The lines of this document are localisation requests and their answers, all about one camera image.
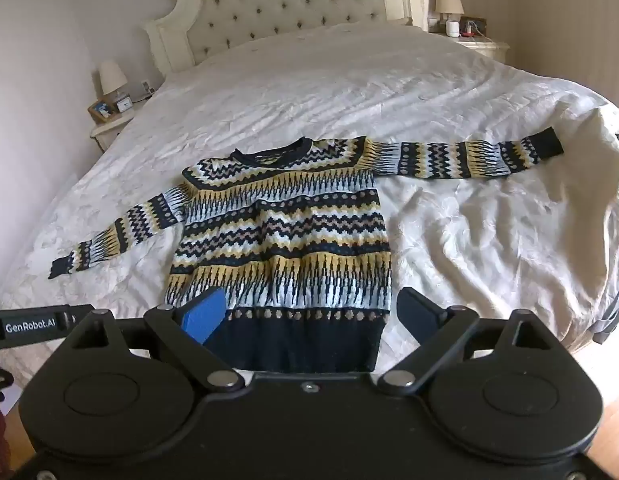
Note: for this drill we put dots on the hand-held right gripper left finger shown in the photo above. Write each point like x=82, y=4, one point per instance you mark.
x=204, y=317

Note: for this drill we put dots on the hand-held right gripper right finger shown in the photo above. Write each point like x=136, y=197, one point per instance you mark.
x=420, y=312

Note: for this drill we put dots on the patterned knit sweater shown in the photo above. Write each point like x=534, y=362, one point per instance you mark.
x=289, y=240

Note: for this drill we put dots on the white nightstand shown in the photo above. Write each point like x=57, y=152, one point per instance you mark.
x=106, y=132
x=489, y=49

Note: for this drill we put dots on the white bedspread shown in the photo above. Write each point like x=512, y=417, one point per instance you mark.
x=339, y=100

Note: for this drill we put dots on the small white clock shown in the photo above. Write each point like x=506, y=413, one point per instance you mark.
x=123, y=105

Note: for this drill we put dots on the small grey device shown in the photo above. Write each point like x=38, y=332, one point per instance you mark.
x=148, y=87

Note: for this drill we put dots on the small white cylinder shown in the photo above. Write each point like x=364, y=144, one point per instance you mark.
x=452, y=28

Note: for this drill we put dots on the dark wooden box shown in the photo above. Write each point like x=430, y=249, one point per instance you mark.
x=473, y=25

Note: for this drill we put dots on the cream tufted headboard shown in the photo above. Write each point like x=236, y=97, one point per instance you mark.
x=289, y=0

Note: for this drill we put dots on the wooden photo frame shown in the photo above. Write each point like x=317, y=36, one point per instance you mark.
x=101, y=110

